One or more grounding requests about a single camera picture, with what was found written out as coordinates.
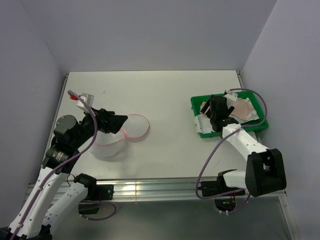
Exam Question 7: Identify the purple cable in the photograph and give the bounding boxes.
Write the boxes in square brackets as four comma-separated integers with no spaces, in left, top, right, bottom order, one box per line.
[9,89,117,240]
[194,87,268,216]

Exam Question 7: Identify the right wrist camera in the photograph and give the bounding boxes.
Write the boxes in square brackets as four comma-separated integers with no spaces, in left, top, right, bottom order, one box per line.
[224,89,238,102]

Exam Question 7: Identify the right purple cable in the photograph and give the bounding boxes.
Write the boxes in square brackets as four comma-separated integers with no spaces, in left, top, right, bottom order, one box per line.
[194,87,268,216]

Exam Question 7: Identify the aluminium frame rail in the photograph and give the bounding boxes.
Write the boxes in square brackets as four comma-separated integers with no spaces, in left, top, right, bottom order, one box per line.
[24,176,287,203]

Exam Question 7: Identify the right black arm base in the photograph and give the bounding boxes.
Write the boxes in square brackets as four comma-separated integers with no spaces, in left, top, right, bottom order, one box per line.
[197,180,246,215]

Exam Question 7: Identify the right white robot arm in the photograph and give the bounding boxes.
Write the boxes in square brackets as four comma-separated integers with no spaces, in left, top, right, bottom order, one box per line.
[195,95,287,199]

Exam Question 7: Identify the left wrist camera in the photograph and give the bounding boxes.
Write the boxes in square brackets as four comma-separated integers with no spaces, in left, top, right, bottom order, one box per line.
[68,90,95,109]

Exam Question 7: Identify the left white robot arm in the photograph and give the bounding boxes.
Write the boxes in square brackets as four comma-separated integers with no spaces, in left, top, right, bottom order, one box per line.
[0,108,128,240]

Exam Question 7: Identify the white cloth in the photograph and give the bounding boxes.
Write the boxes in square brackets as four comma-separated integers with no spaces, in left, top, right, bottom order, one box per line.
[194,110,259,134]

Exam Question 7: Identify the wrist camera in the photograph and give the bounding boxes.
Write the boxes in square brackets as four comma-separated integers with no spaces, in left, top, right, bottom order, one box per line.
[68,90,95,109]
[224,89,238,102]

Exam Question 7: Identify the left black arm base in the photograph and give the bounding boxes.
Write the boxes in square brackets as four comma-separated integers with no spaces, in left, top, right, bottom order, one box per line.
[78,184,114,216]

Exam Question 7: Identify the mesh laundry bag pink trim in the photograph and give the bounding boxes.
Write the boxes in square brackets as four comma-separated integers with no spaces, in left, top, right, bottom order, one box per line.
[90,113,151,159]

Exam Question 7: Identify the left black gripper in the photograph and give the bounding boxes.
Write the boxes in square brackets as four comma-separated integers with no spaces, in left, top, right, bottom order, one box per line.
[71,105,127,148]

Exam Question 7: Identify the beige bra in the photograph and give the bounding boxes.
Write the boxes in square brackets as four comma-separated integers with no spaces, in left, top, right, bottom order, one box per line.
[230,98,256,121]

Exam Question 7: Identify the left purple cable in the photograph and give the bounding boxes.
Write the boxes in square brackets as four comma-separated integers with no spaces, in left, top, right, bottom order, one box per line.
[9,89,117,240]

